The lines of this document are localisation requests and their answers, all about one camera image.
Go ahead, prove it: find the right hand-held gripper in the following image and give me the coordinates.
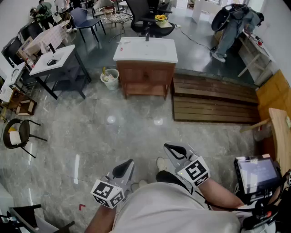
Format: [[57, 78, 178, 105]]
[[163, 142, 210, 188]]

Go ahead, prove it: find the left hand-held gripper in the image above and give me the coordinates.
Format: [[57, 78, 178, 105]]
[[90, 159, 135, 209]]

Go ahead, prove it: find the person's left forearm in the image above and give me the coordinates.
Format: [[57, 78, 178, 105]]
[[85, 204, 119, 233]]

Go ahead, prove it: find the person's right forearm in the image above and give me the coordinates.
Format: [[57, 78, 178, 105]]
[[197, 178, 244, 209]]

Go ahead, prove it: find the person's black trouser leg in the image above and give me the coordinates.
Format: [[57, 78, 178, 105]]
[[155, 170, 194, 194]]

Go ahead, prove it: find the person's white shirt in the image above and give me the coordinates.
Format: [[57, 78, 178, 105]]
[[111, 181, 242, 233]]

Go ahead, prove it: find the wooden slat platform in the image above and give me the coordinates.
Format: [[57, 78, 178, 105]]
[[170, 72, 261, 125]]

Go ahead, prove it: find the black screen device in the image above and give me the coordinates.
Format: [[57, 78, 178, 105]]
[[234, 154, 283, 204]]

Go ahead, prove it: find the wooden vanity cabinet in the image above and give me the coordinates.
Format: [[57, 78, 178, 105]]
[[116, 60, 176, 101]]

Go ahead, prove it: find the clear plastic bag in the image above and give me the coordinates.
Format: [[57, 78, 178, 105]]
[[253, 123, 273, 142]]

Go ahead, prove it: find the white waste bin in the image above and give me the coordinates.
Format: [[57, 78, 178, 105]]
[[100, 68, 120, 91]]

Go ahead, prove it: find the light wooden table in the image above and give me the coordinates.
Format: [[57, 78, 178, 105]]
[[240, 107, 291, 176]]

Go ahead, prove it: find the black armchair with cushion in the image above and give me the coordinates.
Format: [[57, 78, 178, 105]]
[[2, 118, 48, 159]]

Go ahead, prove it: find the yellow cardboard sheet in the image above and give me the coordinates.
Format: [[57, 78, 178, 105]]
[[255, 69, 291, 122]]

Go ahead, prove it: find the wooden stool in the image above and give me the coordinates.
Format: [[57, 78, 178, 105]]
[[7, 88, 38, 117]]

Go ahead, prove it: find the white desk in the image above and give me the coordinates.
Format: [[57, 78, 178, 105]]
[[237, 30, 276, 86]]

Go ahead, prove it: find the light wooden tray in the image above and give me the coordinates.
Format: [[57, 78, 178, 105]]
[[156, 21, 174, 29]]

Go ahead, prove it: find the sunflower pot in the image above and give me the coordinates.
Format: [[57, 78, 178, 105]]
[[154, 14, 169, 27]]

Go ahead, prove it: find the black office chair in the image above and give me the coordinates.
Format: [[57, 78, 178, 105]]
[[125, 0, 176, 39]]

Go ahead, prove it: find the table with checkered cloth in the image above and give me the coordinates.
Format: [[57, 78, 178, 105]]
[[29, 23, 69, 56]]

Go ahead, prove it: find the blue chair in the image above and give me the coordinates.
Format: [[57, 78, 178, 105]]
[[70, 7, 107, 44]]

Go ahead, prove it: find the cardboard box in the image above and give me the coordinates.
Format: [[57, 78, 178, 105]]
[[16, 36, 35, 60]]

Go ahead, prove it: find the black monitor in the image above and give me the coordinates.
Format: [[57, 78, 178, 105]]
[[0, 35, 24, 67]]

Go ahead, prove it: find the black floor cable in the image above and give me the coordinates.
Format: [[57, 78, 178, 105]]
[[175, 24, 216, 51]]

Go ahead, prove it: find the wire chair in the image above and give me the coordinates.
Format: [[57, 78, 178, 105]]
[[100, 6, 133, 43]]

